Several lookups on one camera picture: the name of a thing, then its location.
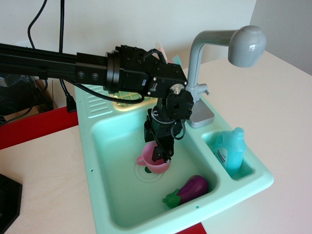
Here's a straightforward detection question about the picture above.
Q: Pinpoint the black bag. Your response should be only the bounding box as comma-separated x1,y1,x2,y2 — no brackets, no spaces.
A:
0,73,53,116

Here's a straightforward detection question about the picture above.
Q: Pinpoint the blue detergent bottle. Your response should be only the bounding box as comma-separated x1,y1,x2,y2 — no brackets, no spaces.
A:
212,127,246,176

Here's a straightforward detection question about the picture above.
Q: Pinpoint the black cable with plug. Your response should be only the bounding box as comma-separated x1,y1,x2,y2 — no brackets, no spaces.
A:
57,0,77,113

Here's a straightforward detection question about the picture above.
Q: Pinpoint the yellow drying rack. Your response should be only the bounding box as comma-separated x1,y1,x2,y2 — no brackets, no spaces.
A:
111,91,159,112

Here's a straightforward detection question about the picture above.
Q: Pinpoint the pink plastic cup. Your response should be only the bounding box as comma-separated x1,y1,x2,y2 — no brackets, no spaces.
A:
136,141,171,174

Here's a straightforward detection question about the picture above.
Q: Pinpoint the mint green toy sink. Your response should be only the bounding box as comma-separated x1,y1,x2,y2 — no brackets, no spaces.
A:
75,88,273,234

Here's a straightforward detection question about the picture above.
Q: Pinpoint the red board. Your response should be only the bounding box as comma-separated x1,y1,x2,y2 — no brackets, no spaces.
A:
0,107,78,149

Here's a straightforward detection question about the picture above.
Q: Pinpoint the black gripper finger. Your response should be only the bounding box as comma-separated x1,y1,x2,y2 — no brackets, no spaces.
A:
164,152,174,163
152,146,164,163

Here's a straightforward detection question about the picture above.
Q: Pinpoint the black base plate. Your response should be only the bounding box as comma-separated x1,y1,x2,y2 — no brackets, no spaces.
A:
0,174,22,234

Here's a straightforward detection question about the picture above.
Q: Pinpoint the teal plastic fork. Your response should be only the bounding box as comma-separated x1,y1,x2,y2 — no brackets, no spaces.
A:
172,56,181,65

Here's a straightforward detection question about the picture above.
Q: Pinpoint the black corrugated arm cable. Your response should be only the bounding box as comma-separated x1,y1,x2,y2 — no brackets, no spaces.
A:
70,81,146,106

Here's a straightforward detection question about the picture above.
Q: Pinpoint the grey toy faucet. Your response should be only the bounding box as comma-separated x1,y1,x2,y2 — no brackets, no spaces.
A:
186,25,267,128

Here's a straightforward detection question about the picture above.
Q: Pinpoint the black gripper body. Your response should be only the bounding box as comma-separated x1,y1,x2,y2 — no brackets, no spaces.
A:
144,107,186,158

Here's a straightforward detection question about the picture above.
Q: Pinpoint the purple toy eggplant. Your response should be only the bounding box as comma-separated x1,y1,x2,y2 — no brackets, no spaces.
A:
162,175,209,209

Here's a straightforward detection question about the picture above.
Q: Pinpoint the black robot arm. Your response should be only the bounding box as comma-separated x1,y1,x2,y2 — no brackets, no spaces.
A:
0,44,194,162

